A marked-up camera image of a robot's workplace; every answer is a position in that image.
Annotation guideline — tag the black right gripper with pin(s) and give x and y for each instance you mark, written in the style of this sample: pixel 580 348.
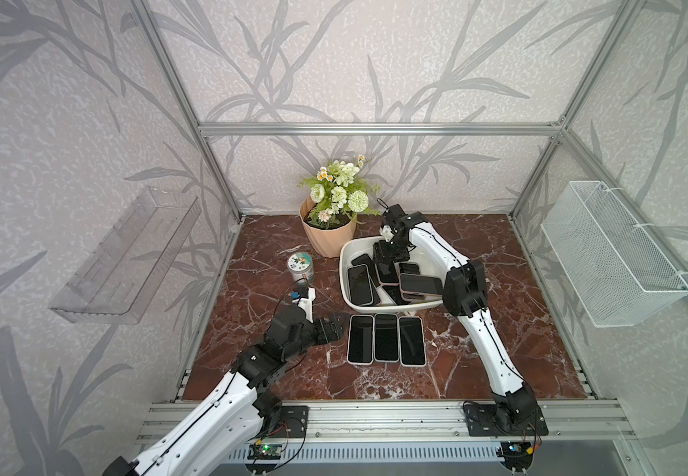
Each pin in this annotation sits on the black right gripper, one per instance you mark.
pixel 379 252

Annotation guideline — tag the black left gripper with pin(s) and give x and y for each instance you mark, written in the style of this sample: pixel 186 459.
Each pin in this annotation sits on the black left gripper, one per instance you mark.
pixel 334 333

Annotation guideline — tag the phone with pink case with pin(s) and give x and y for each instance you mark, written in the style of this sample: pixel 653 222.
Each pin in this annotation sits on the phone with pink case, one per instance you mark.
pixel 361 340

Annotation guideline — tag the phone with light blue case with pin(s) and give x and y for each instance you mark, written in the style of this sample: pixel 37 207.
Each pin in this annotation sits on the phone with light blue case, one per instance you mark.
pixel 386 338

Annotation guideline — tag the phone with cream case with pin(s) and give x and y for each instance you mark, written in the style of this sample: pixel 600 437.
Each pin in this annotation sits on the phone with cream case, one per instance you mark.
pixel 412 342

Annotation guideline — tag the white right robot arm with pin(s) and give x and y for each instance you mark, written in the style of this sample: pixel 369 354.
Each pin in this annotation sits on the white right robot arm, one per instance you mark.
pixel 514 410

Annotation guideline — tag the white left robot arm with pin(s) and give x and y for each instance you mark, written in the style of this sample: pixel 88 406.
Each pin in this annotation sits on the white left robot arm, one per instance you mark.
pixel 241 406

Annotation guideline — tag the phone pink case in box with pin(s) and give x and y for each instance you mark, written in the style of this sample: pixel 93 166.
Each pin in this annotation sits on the phone pink case in box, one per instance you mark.
pixel 387 273

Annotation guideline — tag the dark phone back of box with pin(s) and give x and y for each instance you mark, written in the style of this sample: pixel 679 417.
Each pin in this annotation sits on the dark phone back of box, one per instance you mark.
pixel 365 259

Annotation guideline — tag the white plastic storage box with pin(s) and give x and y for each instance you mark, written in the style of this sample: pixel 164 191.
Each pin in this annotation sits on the white plastic storage box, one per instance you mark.
pixel 359 246

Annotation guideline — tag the phone pink case lying right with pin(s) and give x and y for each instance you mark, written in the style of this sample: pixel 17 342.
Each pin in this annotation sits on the phone pink case lying right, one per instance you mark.
pixel 411 284

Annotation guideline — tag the large phone grey case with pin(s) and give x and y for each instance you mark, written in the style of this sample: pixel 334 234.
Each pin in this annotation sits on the large phone grey case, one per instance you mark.
pixel 360 289

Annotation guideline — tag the beige flower pot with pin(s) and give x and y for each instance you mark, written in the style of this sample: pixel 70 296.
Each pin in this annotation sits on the beige flower pot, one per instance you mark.
pixel 327 243

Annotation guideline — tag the round tin with cartoon lid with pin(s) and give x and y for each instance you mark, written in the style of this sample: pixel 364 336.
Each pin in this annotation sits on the round tin with cartoon lid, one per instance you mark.
pixel 300 265

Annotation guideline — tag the white and green artificial flowers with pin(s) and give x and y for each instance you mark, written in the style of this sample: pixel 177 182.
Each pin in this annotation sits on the white and green artificial flowers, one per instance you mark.
pixel 338 194

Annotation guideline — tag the left circuit board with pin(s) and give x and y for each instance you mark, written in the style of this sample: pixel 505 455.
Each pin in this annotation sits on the left circuit board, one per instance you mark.
pixel 265 450

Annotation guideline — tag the circuit board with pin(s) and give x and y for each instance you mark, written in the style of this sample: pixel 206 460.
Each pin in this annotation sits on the circuit board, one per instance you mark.
pixel 515 451
pixel 265 450

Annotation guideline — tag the right circuit board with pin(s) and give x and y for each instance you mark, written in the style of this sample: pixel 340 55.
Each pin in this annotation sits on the right circuit board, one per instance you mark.
pixel 515 451

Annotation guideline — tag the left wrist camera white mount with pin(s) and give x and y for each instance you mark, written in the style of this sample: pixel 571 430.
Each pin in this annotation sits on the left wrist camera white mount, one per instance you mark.
pixel 304 297

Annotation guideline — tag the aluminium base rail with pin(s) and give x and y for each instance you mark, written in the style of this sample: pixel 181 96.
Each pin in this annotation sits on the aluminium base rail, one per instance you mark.
pixel 432 431

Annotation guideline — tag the clear acrylic wall shelf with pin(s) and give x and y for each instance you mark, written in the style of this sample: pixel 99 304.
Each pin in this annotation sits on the clear acrylic wall shelf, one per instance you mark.
pixel 120 279

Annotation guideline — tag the white wire mesh basket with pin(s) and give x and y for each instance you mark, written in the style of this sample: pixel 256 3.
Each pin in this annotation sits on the white wire mesh basket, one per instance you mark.
pixel 618 271

